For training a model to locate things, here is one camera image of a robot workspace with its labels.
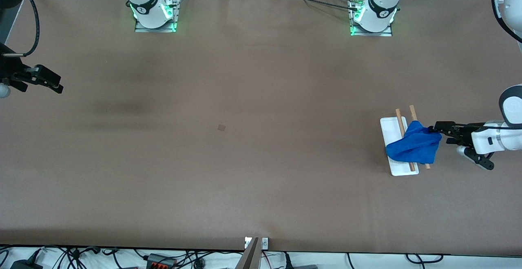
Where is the black power brick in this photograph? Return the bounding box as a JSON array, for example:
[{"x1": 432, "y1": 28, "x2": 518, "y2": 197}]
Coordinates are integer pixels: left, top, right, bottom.
[{"x1": 10, "y1": 260, "x2": 43, "y2": 269}]

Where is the black looped floor cable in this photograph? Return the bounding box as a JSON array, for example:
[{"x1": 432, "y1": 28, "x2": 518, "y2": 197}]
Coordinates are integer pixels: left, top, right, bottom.
[{"x1": 406, "y1": 253, "x2": 444, "y2": 264}]

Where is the blue microfibre towel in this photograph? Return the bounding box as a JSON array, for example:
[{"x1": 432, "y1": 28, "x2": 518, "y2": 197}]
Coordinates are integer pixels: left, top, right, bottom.
[{"x1": 386, "y1": 120, "x2": 442, "y2": 165}]

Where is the long black table cable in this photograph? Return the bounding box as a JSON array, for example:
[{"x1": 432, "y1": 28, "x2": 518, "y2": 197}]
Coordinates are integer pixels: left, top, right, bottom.
[{"x1": 264, "y1": 0, "x2": 359, "y2": 11}]

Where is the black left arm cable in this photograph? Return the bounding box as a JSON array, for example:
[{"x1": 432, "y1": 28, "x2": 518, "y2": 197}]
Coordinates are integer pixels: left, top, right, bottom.
[{"x1": 453, "y1": 0, "x2": 522, "y2": 131}]

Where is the black floor plug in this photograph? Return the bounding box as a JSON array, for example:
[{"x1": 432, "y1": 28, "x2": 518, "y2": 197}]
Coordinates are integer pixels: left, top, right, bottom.
[{"x1": 281, "y1": 252, "x2": 319, "y2": 269}]

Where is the small metal edge bracket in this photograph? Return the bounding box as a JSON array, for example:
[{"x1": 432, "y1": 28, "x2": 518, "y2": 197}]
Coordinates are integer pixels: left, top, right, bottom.
[{"x1": 245, "y1": 237, "x2": 269, "y2": 250}]

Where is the wooden rack rod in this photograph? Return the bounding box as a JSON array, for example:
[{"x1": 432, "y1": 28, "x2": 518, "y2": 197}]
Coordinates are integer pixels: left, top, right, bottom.
[
  {"x1": 409, "y1": 105, "x2": 431, "y2": 169},
  {"x1": 395, "y1": 109, "x2": 416, "y2": 172}
]

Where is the white towel rack base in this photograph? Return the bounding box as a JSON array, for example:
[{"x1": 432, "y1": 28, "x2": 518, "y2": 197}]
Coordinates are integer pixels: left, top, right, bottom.
[{"x1": 380, "y1": 116, "x2": 420, "y2": 176}]

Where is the grey camera stand pole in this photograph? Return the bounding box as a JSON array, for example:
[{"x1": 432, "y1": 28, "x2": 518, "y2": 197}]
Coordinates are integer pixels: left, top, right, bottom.
[{"x1": 235, "y1": 238, "x2": 261, "y2": 269}]

